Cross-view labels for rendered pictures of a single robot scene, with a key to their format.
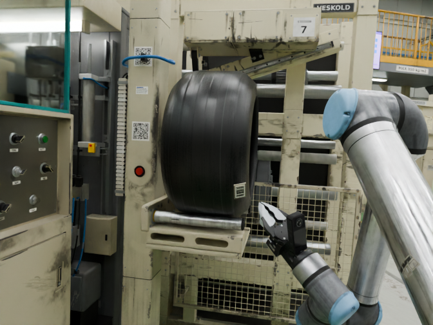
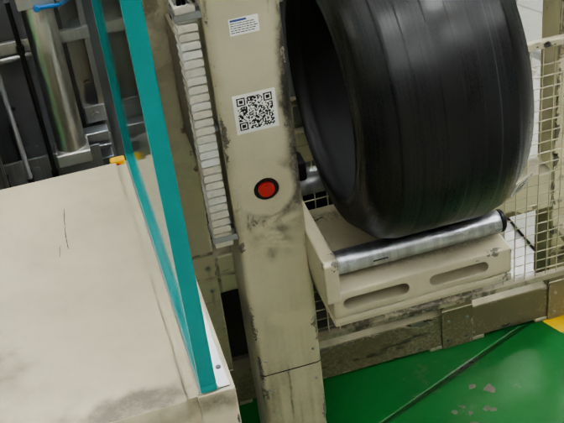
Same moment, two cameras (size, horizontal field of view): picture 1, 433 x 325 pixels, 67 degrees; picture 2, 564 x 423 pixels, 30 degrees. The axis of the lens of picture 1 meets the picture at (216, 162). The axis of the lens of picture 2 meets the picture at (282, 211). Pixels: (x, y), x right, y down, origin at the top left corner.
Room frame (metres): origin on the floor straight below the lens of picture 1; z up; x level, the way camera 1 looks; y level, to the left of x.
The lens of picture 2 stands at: (-0.17, 0.89, 2.09)
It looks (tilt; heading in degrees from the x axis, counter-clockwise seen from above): 34 degrees down; 338
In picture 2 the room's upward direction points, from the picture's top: 7 degrees counter-clockwise
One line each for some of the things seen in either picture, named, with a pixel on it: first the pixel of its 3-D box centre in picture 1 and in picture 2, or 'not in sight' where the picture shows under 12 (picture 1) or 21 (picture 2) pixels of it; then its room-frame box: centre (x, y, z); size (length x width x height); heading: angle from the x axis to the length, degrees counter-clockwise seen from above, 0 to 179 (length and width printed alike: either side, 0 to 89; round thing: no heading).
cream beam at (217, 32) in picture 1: (251, 34); not in sight; (1.61, -0.14, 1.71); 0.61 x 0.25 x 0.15; 79
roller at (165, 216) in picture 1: (197, 220); (416, 242); (1.20, 0.06, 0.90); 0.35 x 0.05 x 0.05; 79
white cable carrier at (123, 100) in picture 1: (124, 137); (205, 127); (1.35, 0.38, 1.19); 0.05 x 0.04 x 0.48; 169
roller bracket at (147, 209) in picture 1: (163, 208); (302, 226); (1.37, 0.21, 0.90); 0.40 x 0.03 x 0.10; 169
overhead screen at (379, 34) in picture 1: (361, 49); not in sight; (4.87, -2.03, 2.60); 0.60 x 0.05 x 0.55; 102
